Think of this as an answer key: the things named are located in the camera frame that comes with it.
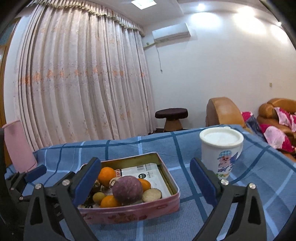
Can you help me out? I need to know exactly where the pink and dark blanket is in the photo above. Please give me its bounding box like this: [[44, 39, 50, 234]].
[[241, 111, 264, 137]]

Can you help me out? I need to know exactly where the cut sweet potato piece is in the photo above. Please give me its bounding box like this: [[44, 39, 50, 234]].
[[142, 188, 163, 203]]

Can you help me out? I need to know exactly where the printed paper sheet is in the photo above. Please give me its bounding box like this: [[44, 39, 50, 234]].
[[114, 163, 173, 197]]

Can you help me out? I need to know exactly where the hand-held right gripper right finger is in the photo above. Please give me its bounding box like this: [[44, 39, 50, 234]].
[[190, 158, 275, 241]]

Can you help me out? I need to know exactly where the orange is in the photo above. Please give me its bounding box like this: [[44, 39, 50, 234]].
[[137, 178, 151, 192], [97, 167, 117, 188], [100, 195, 123, 208]]

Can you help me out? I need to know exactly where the brown leather sofa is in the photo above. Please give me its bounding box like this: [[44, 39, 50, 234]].
[[257, 98, 296, 160]]

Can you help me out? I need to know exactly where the small yellow fruit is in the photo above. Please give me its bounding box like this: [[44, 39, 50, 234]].
[[93, 192, 106, 205]]

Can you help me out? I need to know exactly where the white air conditioner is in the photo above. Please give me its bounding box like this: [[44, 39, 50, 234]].
[[152, 22, 191, 42]]

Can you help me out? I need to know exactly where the pink rectangular tin box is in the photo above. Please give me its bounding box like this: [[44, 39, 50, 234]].
[[77, 152, 180, 225]]

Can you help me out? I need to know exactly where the blue checked cloth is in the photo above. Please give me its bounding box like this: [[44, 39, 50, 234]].
[[5, 125, 296, 241]]

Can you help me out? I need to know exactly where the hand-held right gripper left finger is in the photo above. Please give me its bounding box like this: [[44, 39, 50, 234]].
[[23, 157, 102, 241]]

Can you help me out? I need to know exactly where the purple sweet potato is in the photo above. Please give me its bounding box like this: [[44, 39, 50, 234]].
[[112, 176, 144, 205]]

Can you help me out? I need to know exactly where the pink floral blanket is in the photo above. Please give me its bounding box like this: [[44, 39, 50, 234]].
[[259, 107, 296, 153]]

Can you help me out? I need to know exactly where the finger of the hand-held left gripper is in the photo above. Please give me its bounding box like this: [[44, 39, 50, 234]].
[[5, 164, 47, 202]]

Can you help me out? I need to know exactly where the white cartoon print cup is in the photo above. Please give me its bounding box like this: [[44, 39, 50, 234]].
[[199, 126, 244, 180]]

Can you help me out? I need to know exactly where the air conditioner cable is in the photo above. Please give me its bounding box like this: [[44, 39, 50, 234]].
[[156, 45, 163, 72]]

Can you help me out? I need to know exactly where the brown leather armchair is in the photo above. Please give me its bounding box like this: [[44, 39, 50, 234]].
[[205, 97, 245, 128]]

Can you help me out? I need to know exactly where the dark round stool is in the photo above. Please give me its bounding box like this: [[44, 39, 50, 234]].
[[155, 108, 188, 133]]

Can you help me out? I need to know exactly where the pink cup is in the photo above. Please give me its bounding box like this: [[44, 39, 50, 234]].
[[2, 120, 38, 173]]

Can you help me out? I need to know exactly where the square ceiling light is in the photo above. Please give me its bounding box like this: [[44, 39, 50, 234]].
[[131, 0, 158, 10]]

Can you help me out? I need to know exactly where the pink embroidered curtain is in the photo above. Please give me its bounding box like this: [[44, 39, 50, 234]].
[[13, 3, 156, 151]]

